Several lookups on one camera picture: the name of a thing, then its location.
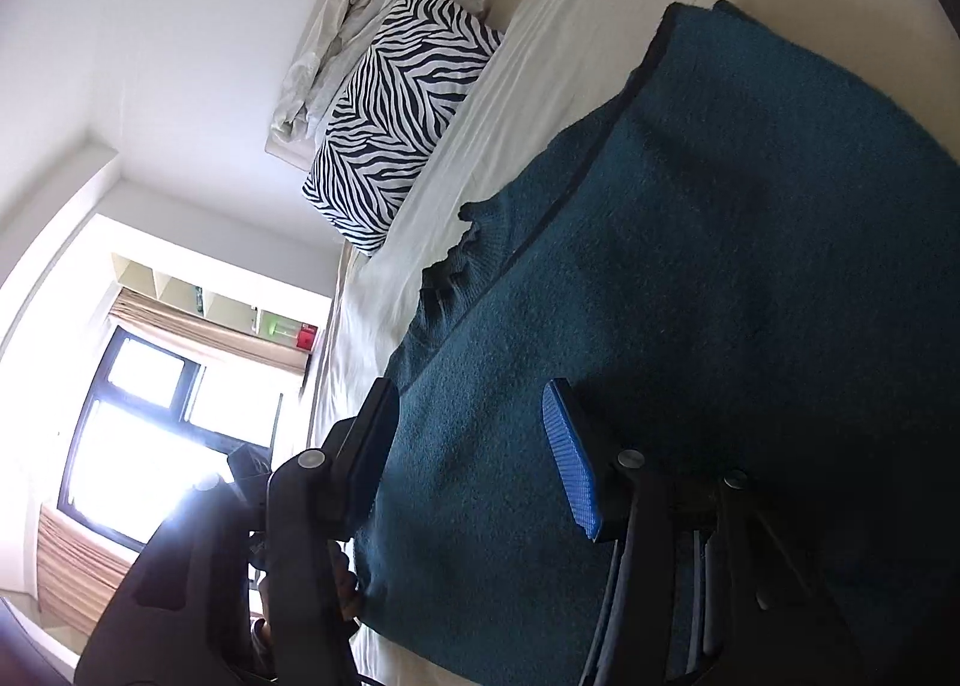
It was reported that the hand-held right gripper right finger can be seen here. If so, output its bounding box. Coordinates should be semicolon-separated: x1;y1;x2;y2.
541;378;863;686

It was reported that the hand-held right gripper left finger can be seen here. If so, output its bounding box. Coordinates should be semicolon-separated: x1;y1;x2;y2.
75;377;401;686

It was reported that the dark teal knit sweater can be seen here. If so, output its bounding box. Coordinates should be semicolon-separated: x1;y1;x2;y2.
352;0;960;686

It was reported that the person's left hand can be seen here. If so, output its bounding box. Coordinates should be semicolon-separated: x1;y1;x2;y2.
330;549;364;625

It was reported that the black framed window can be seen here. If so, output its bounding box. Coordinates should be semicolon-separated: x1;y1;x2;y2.
56;326;287;556

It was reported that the beige striped curtain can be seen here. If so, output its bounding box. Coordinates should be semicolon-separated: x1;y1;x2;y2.
109;287;310;388
34;504;137;640

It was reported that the white shelf unit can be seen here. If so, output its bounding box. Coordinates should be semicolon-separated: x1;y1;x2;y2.
111;251;332;351

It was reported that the zebra print pillow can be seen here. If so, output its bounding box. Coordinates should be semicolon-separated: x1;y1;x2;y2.
302;0;505;258

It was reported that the beige bed sheet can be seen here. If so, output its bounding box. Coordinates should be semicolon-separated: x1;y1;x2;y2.
304;0;960;686

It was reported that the white crumpled duvet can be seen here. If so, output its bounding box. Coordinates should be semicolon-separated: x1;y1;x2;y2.
270;0;488;143

